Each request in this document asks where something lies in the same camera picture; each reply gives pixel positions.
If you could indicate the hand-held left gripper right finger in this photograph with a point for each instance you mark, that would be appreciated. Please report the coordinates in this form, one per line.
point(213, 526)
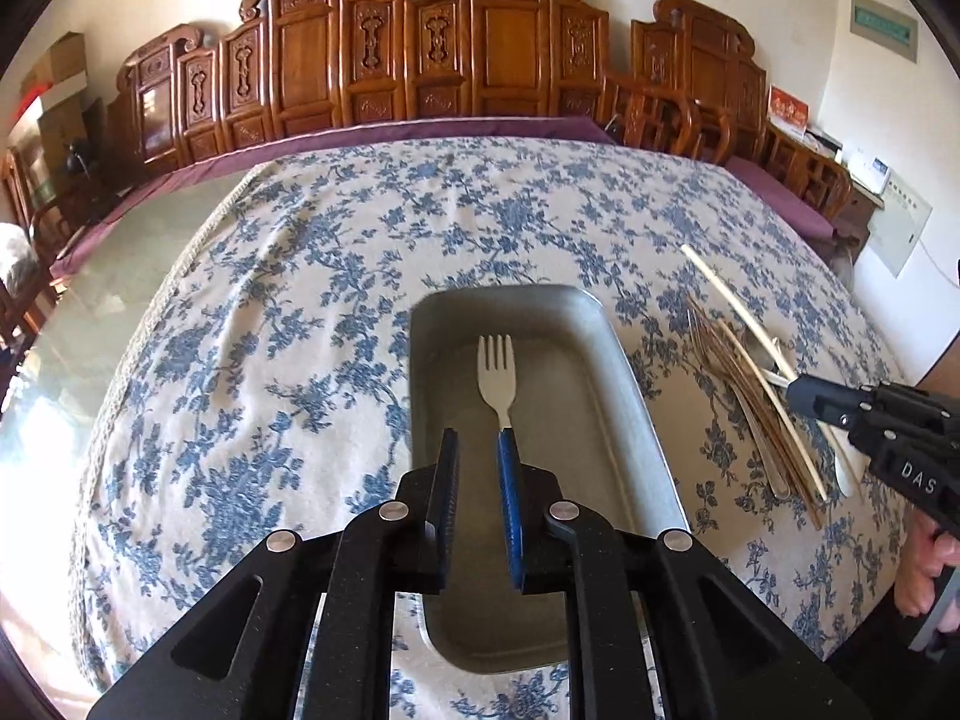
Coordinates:
point(510, 502)

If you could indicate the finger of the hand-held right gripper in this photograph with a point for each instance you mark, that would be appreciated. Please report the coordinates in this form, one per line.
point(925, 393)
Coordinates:
point(825, 399)
point(911, 465)

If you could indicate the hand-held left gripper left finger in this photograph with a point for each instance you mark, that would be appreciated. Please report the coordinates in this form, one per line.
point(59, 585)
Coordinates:
point(448, 510)

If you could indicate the white plastic spoon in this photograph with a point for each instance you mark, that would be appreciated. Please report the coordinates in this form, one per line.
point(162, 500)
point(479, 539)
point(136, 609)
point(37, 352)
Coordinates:
point(844, 474)

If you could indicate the metal fork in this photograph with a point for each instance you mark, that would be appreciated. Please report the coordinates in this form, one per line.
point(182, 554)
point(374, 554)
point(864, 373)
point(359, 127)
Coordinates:
point(756, 427)

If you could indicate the bundle of brown wooden chopsticks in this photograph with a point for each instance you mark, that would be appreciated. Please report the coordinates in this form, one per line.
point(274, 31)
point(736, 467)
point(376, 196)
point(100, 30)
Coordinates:
point(739, 390)

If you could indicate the white plastic fork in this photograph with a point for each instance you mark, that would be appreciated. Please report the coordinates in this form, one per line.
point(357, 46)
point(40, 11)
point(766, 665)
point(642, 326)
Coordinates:
point(496, 382)

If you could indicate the grey metal tray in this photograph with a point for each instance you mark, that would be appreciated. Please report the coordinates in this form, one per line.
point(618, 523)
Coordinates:
point(570, 390)

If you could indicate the long cream chopstick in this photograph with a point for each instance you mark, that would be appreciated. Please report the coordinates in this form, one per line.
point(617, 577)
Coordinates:
point(731, 307)

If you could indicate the person's right hand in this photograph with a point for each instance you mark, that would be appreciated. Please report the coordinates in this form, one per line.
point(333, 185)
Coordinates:
point(911, 570)

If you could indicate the short purple seat cushion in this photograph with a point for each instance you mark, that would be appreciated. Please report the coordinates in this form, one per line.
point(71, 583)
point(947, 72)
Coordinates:
point(780, 202)

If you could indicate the blue floral tablecloth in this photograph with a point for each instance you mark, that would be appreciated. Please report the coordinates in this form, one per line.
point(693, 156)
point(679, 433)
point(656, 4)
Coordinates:
point(300, 360)

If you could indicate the wooden armchair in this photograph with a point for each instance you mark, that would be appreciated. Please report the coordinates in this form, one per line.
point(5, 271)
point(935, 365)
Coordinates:
point(817, 172)
point(686, 124)

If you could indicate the white desk device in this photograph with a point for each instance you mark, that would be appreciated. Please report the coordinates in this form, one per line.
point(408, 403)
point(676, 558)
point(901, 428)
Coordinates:
point(870, 169)

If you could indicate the red desk calendar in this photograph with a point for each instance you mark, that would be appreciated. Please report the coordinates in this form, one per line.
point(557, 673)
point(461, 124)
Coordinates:
point(789, 109)

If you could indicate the long carved wooden bench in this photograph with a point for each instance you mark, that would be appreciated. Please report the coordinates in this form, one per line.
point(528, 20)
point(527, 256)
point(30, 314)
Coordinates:
point(304, 52)

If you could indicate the white plastic bag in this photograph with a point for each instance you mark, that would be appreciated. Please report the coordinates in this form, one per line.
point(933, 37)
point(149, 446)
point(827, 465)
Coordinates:
point(15, 255)

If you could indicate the dark wooden chair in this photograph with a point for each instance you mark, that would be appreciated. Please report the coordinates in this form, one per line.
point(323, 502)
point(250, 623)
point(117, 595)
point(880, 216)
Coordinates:
point(11, 180)

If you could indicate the large cardboard box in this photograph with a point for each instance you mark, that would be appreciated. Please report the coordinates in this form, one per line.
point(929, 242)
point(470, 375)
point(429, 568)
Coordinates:
point(56, 127)

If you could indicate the white electrical wall panel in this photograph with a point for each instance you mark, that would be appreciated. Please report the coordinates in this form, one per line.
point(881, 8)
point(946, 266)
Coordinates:
point(904, 221)

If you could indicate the green wall sign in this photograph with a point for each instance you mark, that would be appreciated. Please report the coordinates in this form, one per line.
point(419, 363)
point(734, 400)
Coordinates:
point(885, 26)

